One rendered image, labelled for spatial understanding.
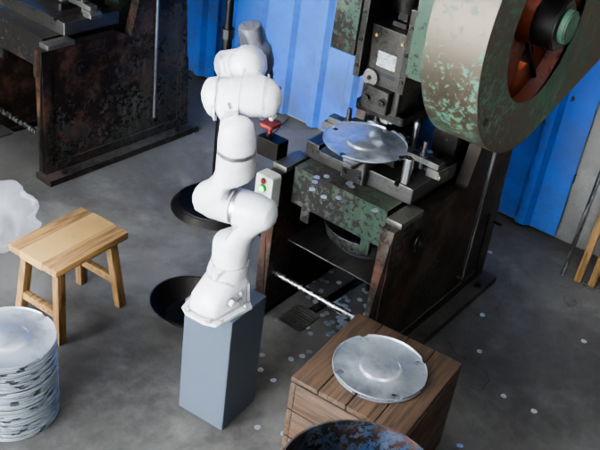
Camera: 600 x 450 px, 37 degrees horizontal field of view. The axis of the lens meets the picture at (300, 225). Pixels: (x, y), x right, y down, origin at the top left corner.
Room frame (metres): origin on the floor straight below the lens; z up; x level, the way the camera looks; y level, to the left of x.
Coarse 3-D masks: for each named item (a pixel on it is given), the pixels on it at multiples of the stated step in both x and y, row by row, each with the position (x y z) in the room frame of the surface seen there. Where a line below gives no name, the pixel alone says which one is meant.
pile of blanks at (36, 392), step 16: (32, 368) 1.94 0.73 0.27; (48, 368) 1.99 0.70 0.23; (0, 384) 1.88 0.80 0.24; (16, 384) 1.91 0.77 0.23; (32, 384) 1.93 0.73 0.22; (48, 384) 1.98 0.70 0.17; (0, 400) 1.88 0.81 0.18; (16, 400) 1.90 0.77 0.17; (32, 400) 1.92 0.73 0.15; (48, 400) 1.98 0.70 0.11; (0, 416) 1.88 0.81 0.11; (16, 416) 1.90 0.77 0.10; (32, 416) 1.92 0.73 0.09; (48, 416) 1.97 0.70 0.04; (0, 432) 1.88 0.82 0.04; (16, 432) 1.89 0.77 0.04; (32, 432) 1.93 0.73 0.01
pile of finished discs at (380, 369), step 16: (368, 336) 2.19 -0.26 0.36; (384, 336) 2.20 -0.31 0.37; (336, 352) 2.10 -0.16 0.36; (352, 352) 2.11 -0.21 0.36; (368, 352) 2.12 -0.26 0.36; (384, 352) 2.13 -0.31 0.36; (400, 352) 2.14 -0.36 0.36; (416, 352) 2.14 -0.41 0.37; (336, 368) 2.02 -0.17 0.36; (352, 368) 2.03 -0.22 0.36; (368, 368) 2.04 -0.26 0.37; (384, 368) 2.05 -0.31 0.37; (400, 368) 2.06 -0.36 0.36; (416, 368) 2.07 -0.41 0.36; (352, 384) 1.96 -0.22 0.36; (368, 384) 1.97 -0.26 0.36; (384, 384) 1.98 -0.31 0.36; (400, 384) 1.99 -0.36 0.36; (416, 384) 2.00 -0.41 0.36; (384, 400) 1.91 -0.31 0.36; (400, 400) 1.93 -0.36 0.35
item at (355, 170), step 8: (320, 152) 2.59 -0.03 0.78; (328, 152) 2.59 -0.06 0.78; (336, 160) 2.55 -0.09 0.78; (344, 160) 2.55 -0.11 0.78; (352, 160) 2.56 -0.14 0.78; (344, 168) 2.67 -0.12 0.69; (352, 168) 2.52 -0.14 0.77; (360, 168) 2.64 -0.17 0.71; (368, 168) 2.64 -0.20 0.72; (344, 176) 2.67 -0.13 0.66; (352, 176) 2.65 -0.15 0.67; (360, 176) 2.63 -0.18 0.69; (360, 184) 2.63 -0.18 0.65
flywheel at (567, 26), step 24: (528, 0) 2.53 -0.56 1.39; (552, 0) 2.51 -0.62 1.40; (576, 0) 2.81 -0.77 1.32; (528, 24) 2.50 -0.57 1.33; (552, 24) 2.46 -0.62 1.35; (576, 24) 2.53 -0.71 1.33; (552, 48) 2.49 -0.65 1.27; (528, 72) 2.68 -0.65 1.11; (552, 72) 2.74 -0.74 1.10; (528, 96) 2.64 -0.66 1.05
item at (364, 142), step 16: (352, 128) 2.79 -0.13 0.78; (368, 128) 2.81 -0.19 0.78; (384, 128) 2.82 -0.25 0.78; (336, 144) 2.65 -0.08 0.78; (352, 144) 2.66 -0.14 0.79; (368, 144) 2.67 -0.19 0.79; (384, 144) 2.70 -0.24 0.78; (400, 144) 2.72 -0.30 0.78; (368, 160) 2.57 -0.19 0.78; (384, 160) 2.59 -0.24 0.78
